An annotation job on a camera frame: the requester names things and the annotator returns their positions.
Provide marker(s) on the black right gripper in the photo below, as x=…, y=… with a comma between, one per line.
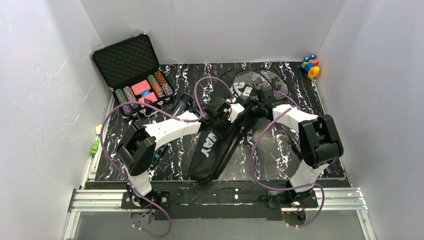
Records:
x=261, y=96

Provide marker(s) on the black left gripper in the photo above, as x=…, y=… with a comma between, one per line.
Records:
x=217, y=116

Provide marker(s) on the black Crossway racket bag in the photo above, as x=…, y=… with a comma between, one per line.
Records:
x=215, y=148

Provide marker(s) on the black shuttlecock tube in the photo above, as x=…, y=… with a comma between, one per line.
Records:
x=184, y=103

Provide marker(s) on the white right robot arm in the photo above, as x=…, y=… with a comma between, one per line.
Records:
x=319, y=141

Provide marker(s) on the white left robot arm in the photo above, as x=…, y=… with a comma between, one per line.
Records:
x=140, y=142

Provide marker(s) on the colourful toy blocks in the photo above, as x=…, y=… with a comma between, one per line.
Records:
x=310, y=65

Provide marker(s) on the blue dealer chip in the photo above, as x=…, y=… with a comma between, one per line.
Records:
x=145, y=93

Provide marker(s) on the pink playing card deck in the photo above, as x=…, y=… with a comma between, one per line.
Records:
x=141, y=87

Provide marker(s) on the black poker chip case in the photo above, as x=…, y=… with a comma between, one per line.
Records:
x=129, y=62

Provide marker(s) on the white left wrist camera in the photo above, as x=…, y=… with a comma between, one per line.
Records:
x=235, y=111

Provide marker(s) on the black mounting base plate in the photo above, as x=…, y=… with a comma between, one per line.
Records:
x=219, y=200

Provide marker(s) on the beige block on rail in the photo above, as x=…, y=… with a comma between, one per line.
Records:
x=98, y=129

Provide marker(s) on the green clip on rail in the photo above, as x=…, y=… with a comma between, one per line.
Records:
x=95, y=147

